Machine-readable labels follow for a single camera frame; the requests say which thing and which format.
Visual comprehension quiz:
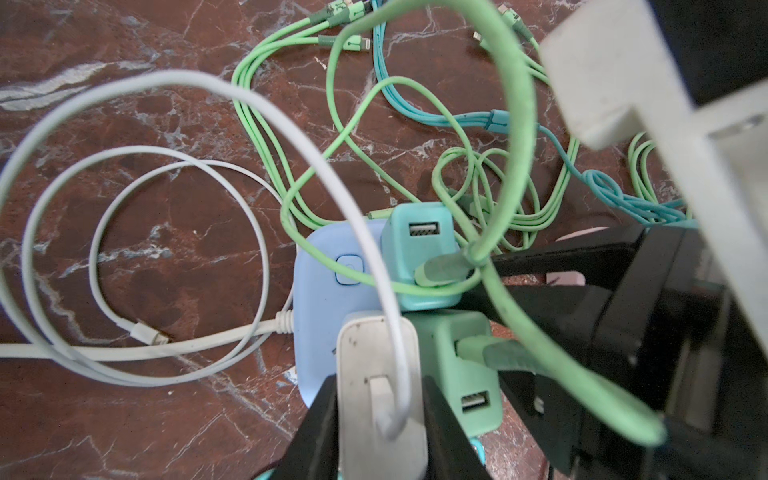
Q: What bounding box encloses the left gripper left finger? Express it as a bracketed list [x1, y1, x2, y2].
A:
[270, 375, 339, 480]

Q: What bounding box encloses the white coiled usb cable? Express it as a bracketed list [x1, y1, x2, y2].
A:
[0, 68, 415, 442]

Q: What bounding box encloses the green usb cable bundle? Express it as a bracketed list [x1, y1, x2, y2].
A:
[230, 0, 697, 448]

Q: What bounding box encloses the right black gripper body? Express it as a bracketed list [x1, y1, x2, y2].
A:
[494, 226, 767, 479]

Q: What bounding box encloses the teal usb cable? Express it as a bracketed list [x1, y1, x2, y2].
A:
[370, 0, 700, 229]

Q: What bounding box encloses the white charger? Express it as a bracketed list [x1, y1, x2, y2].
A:
[336, 311, 428, 479]

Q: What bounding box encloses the blue power strip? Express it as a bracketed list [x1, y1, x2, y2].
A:
[292, 222, 380, 406]

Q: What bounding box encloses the green charger on blue strip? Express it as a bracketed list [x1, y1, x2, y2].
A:
[406, 309, 503, 437]

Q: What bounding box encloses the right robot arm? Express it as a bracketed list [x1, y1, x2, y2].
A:
[495, 1, 767, 479]

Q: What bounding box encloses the pink power strip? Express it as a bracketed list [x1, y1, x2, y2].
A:
[545, 244, 614, 288]

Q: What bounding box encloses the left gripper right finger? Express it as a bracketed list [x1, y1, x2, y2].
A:
[422, 376, 491, 479]

